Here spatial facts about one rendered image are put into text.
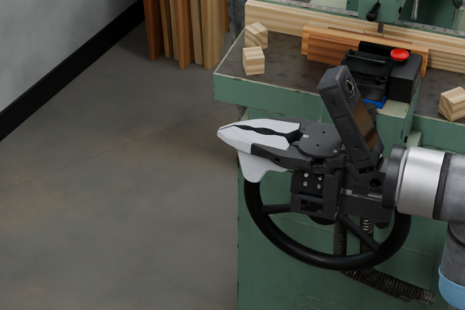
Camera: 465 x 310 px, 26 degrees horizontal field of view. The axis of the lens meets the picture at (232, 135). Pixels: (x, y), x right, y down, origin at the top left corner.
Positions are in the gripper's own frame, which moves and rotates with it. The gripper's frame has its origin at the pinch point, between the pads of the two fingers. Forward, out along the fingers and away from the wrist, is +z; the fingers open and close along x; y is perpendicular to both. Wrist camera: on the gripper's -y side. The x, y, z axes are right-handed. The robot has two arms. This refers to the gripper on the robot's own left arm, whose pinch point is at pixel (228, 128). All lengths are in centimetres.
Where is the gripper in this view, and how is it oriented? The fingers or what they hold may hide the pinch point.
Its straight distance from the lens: 115.4
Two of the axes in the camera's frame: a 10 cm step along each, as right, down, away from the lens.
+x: 3.1, -4.8, 8.2
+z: -9.5, -1.9, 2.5
